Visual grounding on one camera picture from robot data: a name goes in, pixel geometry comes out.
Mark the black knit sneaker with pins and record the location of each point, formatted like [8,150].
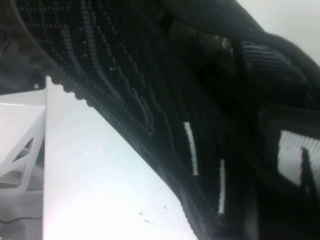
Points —
[155,75]

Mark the white metal frame bracket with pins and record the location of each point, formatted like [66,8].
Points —
[22,120]

